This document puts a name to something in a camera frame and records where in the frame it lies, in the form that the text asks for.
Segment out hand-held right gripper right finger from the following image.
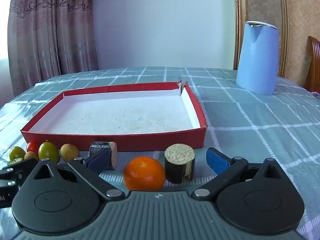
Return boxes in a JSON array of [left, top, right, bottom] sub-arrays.
[[192, 147, 288, 201]]

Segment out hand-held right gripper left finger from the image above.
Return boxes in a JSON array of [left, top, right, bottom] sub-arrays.
[[27, 149, 125, 202]]

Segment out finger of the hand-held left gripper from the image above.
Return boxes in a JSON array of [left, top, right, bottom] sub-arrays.
[[0, 158, 38, 188]]

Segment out small green tomato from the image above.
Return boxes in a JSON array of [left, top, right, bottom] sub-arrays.
[[9, 146, 26, 161]]

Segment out large green tomato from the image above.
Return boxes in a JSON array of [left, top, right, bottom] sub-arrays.
[[38, 142, 60, 163]]

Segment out brown longan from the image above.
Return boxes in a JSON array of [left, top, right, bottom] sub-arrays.
[[60, 144, 80, 162], [24, 151, 40, 161]]

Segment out notched eggplant piece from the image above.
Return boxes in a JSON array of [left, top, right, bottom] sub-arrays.
[[164, 143, 196, 184]]

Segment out red cardboard box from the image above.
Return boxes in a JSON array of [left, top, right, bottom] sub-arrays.
[[20, 80, 208, 153]]

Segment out orange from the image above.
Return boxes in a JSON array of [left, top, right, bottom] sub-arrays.
[[124, 156, 166, 191]]

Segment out red cherry tomato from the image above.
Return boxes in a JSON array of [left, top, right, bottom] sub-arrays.
[[26, 141, 40, 153]]

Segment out green checked tablecloth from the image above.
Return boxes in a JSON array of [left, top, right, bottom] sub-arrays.
[[0, 66, 320, 240]]

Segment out blue electric kettle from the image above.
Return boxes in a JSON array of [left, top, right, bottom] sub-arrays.
[[236, 21, 280, 96]]

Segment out pink patterned curtain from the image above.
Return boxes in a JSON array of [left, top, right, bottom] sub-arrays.
[[6, 0, 99, 97]]

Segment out wooden chair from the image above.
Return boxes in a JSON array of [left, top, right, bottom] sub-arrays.
[[304, 35, 320, 93]]

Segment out gold ornate frame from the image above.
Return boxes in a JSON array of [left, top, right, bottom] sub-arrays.
[[232, 0, 290, 78]]

